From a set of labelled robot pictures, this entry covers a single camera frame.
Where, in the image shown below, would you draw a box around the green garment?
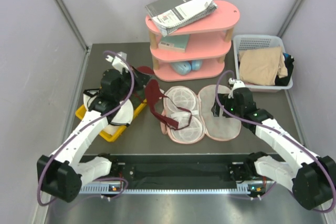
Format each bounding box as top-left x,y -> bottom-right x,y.
132,89 -> 146,104

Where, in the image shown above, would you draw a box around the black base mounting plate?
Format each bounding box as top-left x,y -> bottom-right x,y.
102,154 -> 262,190

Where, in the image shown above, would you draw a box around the pink three-tier shelf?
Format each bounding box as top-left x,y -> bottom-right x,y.
145,0 -> 240,82

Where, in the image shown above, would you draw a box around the light blue slippers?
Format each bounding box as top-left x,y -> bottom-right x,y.
170,60 -> 203,76

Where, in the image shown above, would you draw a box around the black garment in basket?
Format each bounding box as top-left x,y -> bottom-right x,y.
275,53 -> 295,86

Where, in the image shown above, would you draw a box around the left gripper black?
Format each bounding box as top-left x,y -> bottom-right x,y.
115,65 -> 152,101

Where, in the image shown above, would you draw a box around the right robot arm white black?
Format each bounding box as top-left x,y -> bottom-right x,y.
212,84 -> 335,214

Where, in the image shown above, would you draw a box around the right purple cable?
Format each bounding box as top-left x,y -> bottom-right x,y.
215,70 -> 336,214

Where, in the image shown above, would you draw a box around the grey cable duct rail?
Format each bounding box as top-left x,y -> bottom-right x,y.
79,183 -> 266,195

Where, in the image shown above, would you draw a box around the grey plastic basket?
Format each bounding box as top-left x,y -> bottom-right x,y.
232,34 -> 293,92

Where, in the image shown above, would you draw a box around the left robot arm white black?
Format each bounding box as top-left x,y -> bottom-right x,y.
37,68 -> 151,202

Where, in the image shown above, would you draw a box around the white bra black straps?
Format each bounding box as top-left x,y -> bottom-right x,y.
83,89 -> 134,134

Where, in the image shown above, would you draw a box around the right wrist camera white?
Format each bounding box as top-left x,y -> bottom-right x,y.
228,78 -> 246,99

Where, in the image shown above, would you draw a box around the beige folded garment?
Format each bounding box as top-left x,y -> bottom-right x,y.
239,47 -> 287,86

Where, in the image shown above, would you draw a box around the yellow plastic tray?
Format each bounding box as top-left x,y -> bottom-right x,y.
75,99 -> 147,142

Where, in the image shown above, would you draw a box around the teal book on shelf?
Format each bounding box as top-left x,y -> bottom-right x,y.
158,35 -> 190,53

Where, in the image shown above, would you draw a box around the maroon red bra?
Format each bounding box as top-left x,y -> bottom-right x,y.
144,80 -> 192,131

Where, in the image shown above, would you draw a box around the floral mesh laundry bag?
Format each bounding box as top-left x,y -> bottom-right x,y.
161,84 -> 242,144

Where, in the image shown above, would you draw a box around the grey spiral notebook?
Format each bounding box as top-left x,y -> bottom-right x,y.
145,0 -> 217,36

